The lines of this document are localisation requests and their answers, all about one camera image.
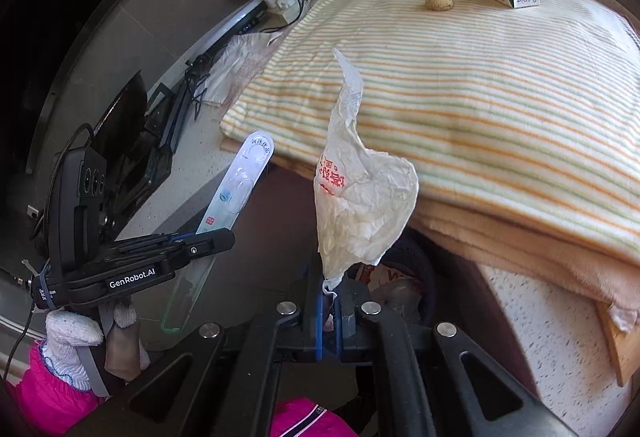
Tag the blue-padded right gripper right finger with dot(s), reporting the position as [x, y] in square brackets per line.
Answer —
[351, 335]

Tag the white plastic bag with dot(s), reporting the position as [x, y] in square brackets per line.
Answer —
[364, 198]

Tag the pink jacket sleeve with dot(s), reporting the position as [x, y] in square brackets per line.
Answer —
[48, 404]

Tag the blue trash basket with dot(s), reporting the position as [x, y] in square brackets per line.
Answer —
[416, 306]

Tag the red snack bag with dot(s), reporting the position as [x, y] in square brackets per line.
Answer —
[381, 279]

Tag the pink checkered towel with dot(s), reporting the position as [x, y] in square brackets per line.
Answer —
[557, 214]

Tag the white gloved left hand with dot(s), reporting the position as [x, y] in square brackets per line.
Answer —
[86, 356]

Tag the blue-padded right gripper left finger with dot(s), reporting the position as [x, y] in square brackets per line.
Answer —
[316, 308]

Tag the striped yellow towel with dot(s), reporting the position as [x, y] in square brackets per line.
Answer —
[564, 73]

